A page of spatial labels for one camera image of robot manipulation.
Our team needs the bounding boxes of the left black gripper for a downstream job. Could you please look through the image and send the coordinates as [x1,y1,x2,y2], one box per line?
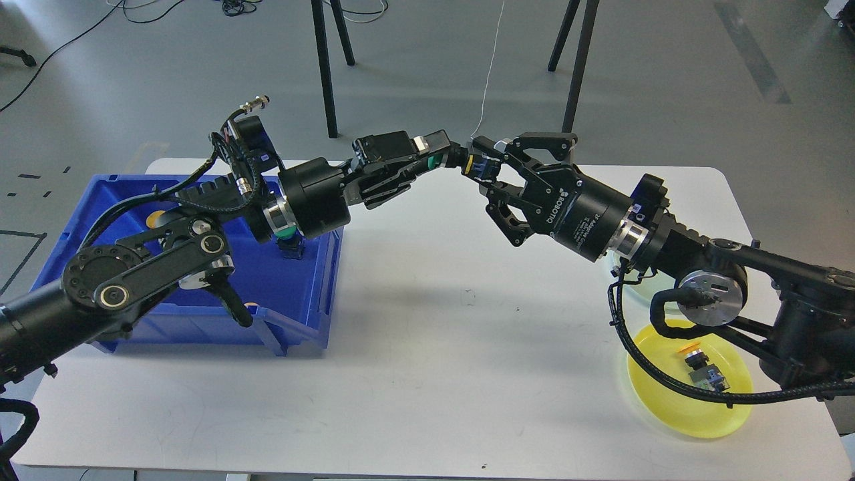
[265,129,455,238]

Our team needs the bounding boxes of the green push button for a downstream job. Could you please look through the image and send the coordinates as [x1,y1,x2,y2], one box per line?
[424,152,498,184]
[275,226,305,260]

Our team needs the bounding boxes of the yellow button back of bin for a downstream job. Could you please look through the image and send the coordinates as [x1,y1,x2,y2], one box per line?
[146,210,169,230]

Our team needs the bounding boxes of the right black tripod stand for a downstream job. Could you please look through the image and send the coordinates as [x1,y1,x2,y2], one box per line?
[547,0,601,133]

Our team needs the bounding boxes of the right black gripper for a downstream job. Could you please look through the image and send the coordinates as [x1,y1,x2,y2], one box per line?
[468,133,645,261]

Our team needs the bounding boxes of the yellow plate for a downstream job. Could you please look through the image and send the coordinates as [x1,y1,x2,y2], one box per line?
[628,325,753,439]

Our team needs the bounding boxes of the yellow push button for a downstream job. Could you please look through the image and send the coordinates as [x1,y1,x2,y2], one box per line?
[676,341,730,392]

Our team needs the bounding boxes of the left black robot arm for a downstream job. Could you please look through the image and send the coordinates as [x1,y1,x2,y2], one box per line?
[2,96,458,384]

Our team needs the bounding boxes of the black floor cables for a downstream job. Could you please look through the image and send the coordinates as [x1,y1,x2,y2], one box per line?
[0,0,389,113]

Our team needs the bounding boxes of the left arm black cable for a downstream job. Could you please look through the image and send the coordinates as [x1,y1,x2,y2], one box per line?
[0,397,41,481]

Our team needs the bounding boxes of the light green plate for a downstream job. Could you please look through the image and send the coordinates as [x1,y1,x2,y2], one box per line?
[605,251,656,305]

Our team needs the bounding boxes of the blue plastic bin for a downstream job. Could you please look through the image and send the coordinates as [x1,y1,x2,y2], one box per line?
[33,174,344,356]

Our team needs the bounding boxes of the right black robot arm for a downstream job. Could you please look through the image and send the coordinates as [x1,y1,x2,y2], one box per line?
[460,133,853,406]

